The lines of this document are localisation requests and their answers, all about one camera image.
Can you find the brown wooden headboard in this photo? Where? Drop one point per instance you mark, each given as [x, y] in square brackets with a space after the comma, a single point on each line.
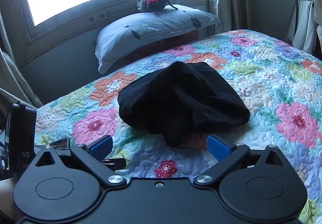
[166, 44]

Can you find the white hanging towel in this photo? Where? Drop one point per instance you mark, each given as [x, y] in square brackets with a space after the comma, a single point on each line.
[301, 25]

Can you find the grey plush toy red bow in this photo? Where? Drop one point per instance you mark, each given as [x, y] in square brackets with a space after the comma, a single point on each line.
[156, 2]

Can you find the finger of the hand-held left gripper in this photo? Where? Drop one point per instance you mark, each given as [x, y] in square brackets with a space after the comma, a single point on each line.
[60, 143]
[115, 164]

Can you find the floral quilted bedspread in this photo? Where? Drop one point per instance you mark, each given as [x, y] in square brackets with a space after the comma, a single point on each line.
[251, 75]

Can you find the white pillow with cat print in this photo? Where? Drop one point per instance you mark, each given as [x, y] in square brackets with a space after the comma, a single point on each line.
[151, 28]

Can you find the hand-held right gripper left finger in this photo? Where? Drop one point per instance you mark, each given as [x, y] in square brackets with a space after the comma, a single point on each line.
[102, 147]

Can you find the black pants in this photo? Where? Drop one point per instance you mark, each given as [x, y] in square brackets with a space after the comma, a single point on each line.
[181, 95]

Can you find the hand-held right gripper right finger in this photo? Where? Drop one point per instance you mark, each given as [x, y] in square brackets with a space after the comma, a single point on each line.
[217, 148]

